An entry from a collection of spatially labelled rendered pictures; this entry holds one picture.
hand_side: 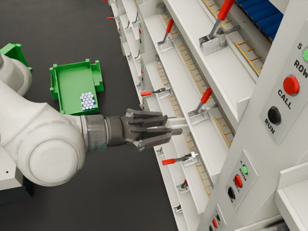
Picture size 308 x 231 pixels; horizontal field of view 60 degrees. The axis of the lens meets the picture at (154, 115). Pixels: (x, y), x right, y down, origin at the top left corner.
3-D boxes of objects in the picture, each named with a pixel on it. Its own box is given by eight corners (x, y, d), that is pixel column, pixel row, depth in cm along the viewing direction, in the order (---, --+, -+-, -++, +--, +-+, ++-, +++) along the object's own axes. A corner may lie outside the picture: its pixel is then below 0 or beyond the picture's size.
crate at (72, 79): (99, 111, 152) (98, 107, 145) (63, 118, 149) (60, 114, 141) (90, 65, 160) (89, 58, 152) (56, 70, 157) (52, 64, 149)
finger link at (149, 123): (126, 133, 70) (125, 129, 70) (164, 126, 74) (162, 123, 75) (129, 123, 67) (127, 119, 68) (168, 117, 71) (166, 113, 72)
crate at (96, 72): (53, 100, 158) (49, 90, 152) (53, 77, 170) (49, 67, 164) (104, 90, 163) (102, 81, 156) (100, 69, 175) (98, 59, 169)
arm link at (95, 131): (83, 160, 64) (107, 157, 67) (84, 137, 58) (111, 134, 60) (79, 131, 70) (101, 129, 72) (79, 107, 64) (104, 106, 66)
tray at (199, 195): (203, 223, 69) (197, 214, 62) (148, 72, 107) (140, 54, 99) (277, 196, 68) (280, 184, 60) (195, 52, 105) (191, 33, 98)
